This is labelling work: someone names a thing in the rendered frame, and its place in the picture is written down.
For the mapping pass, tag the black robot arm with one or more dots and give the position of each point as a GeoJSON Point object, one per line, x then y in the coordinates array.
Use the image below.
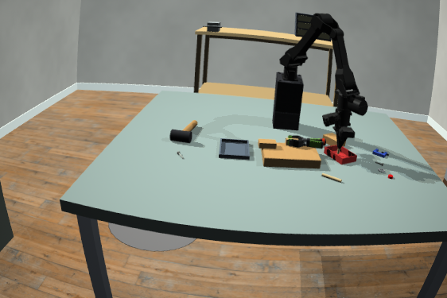
{"type": "Point", "coordinates": [296, 56]}

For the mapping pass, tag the red shallow tray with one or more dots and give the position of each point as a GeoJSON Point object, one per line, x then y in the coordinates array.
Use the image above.
{"type": "Point", "coordinates": [343, 158]}

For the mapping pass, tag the black mallet with wooden handle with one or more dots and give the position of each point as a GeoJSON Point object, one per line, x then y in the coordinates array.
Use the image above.
{"type": "Point", "coordinates": [184, 135]}

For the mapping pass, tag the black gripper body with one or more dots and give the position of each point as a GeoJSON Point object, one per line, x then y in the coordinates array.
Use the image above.
{"type": "Point", "coordinates": [345, 121]}

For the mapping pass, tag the blue c-shaped clamp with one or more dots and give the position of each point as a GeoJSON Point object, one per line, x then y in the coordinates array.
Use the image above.
{"type": "Point", "coordinates": [383, 154]}

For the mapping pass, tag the tan wooden block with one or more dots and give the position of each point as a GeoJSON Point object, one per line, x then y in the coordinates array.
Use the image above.
{"type": "Point", "coordinates": [331, 139]}

